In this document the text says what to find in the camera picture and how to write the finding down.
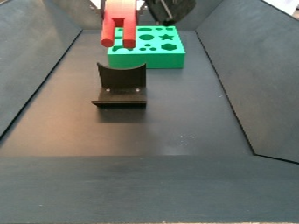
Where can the black gripper two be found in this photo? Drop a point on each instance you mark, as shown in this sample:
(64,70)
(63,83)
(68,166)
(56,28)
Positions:
(170,11)

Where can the red square-circle object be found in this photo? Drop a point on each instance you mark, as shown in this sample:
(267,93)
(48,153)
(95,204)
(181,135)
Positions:
(119,15)

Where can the green shape-sorter fixture block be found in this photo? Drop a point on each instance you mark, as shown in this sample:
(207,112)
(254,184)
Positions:
(158,49)

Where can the black curved stand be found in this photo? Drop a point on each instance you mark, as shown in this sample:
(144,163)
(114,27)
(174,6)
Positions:
(122,86)

